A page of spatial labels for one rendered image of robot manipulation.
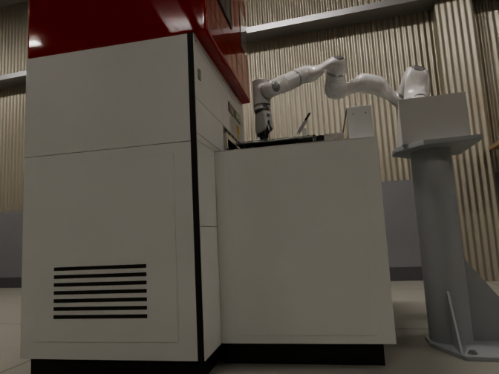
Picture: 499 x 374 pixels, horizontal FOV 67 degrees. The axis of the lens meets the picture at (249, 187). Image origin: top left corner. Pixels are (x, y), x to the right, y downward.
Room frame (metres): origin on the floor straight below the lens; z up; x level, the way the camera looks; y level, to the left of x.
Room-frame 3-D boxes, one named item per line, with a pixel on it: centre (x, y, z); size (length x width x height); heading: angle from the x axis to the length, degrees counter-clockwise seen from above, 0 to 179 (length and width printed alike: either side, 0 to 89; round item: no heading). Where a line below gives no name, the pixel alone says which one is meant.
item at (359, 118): (1.70, -0.50, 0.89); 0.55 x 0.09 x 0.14; 169
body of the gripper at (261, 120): (1.80, -0.08, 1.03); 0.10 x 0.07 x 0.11; 30
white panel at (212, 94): (1.69, 0.10, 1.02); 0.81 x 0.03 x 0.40; 169
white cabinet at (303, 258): (1.89, -0.27, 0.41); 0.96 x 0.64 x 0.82; 169
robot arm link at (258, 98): (1.79, -0.08, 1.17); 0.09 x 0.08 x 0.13; 36
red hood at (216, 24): (1.75, 0.41, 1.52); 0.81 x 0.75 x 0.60; 169
